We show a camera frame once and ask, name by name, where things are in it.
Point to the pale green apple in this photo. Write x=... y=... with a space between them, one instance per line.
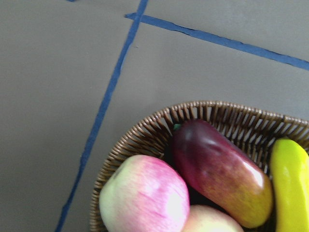
x=204 y=218

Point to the brown wicker basket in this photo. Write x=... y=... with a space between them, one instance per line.
x=252 y=130

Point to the dark purple plum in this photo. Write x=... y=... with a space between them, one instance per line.
x=221 y=172

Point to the yellow banana short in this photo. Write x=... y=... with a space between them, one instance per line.
x=289 y=167

